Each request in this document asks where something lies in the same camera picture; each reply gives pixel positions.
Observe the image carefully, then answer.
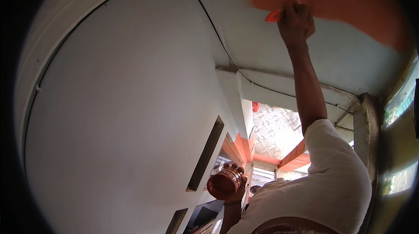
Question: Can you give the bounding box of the person's left hand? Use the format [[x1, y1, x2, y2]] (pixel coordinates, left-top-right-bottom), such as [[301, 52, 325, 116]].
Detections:
[[223, 163, 248, 204]]

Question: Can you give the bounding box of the person's right hand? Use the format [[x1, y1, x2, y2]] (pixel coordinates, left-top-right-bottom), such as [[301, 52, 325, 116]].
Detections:
[[277, 0, 316, 48]]

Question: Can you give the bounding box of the plastic cup of orange paint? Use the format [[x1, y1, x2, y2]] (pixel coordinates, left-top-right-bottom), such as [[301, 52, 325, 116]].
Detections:
[[207, 167, 243, 201]]

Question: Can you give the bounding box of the orange handled paintbrush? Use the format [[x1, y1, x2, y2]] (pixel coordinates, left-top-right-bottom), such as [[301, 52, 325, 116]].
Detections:
[[264, 0, 311, 23]]

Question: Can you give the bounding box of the louvred window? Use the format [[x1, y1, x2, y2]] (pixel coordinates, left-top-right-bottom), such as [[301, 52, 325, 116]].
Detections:
[[250, 167, 277, 186]]

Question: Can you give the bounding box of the dark cabinet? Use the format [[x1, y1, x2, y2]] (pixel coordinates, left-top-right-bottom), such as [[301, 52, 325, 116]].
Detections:
[[183, 200, 226, 234]]

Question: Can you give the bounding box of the orange roof panel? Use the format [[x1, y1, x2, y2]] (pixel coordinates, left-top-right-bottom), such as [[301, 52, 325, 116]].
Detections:
[[278, 139, 311, 172]]

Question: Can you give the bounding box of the person's body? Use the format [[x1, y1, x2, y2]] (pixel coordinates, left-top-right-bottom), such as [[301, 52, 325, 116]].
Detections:
[[226, 119, 373, 234]]

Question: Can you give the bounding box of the thin black cable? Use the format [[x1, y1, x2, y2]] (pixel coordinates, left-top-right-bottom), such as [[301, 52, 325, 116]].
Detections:
[[24, 0, 355, 169]]

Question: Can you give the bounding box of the glass window with frame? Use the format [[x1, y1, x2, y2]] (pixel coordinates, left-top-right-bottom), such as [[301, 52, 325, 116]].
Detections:
[[380, 52, 419, 199]]

